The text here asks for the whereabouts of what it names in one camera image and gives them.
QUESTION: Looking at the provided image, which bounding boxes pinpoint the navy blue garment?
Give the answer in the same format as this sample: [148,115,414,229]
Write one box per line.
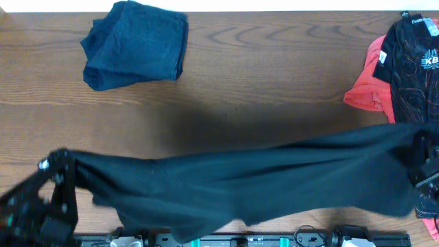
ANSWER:
[80,1,189,91]

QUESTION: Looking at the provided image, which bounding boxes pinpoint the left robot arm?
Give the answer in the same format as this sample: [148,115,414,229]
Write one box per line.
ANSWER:
[1,149,82,246]

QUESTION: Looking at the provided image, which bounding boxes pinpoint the black shirt with orange pattern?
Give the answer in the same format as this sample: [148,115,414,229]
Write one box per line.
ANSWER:
[373,12,438,219]

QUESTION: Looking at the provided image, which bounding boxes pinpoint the coral red shirt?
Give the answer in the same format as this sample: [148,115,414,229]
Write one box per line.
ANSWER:
[342,19,439,241]

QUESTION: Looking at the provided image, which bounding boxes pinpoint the plain black t-shirt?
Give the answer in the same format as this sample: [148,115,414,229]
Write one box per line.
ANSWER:
[73,123,438,243]

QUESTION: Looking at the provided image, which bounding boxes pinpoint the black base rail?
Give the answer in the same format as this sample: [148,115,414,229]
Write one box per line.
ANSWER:
[75,225,407,247]

